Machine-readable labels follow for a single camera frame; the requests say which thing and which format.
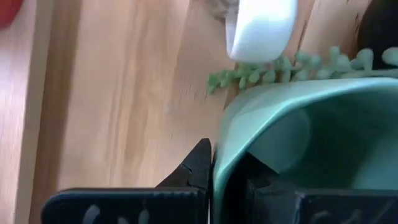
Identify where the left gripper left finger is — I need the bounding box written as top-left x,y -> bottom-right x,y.
42,138 -> 213,224

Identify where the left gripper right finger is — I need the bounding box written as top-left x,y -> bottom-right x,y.
229,152 -> 398,224

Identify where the mint green mug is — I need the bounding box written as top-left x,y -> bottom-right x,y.
213,77 -> 398,224

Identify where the white patterned mug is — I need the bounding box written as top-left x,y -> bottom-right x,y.
211,0 -> 299,63

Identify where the red mug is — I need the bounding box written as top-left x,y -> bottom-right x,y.
0,0 -> 24,30

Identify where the succulent in black pot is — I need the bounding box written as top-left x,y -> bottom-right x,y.
207,0 -> 398,94

